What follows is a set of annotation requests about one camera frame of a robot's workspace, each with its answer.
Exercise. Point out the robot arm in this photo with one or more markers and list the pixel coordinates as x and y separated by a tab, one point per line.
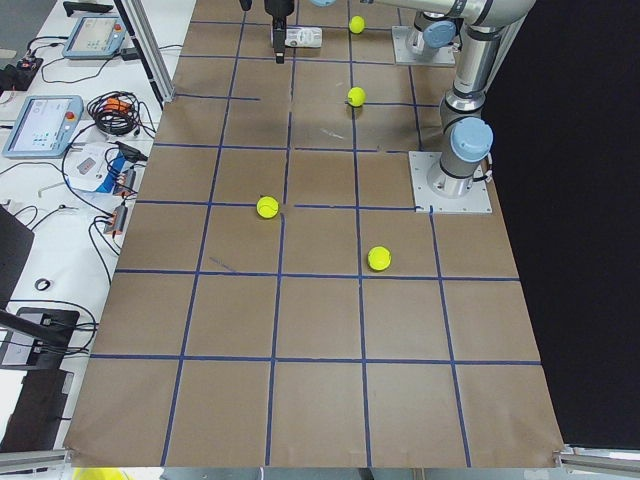
429	41
467	139

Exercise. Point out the black power adapter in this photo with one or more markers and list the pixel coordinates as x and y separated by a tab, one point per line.
129	54

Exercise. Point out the clear tennis ball can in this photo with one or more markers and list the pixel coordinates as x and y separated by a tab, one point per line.
303	37

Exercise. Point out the centre tennis ball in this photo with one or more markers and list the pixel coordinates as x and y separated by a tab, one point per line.
356	97

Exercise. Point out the near teach pendant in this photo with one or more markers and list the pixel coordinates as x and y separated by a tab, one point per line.
44	127

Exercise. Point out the aluminium corner rail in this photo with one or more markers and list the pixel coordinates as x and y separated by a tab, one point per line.
12	462
599	461

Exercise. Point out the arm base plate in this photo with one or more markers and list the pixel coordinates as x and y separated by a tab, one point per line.
437	193
410	49

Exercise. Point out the tennis ball by base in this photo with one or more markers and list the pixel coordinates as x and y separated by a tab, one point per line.
357	25
379	258

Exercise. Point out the aluminium corner rail right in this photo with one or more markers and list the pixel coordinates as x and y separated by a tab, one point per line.
599	461

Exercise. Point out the orange grey connector block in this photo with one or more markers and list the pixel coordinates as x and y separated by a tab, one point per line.
116	223

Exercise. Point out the black controller box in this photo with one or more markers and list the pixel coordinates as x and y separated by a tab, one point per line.
20	77

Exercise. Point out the teach pendant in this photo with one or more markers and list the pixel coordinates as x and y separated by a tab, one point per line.
44	127
95	37

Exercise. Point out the aluminium frame post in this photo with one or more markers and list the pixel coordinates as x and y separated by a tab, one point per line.
139	29

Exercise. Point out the white blue box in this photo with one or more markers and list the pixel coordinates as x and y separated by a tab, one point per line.
94	167

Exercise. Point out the tennis ball near front edge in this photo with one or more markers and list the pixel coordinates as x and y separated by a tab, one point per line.
267	207

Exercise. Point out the aluminium corner rail left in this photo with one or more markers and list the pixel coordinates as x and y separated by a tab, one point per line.
12	462

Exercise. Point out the brown paper table cover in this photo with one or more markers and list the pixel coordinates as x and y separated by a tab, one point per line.
230	340

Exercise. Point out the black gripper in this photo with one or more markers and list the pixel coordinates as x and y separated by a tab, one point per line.
279	10

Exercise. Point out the black laptop corner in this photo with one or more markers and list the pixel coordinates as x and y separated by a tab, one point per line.
16	241

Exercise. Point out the far teach pendant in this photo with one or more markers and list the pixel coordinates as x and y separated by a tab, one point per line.
95	37

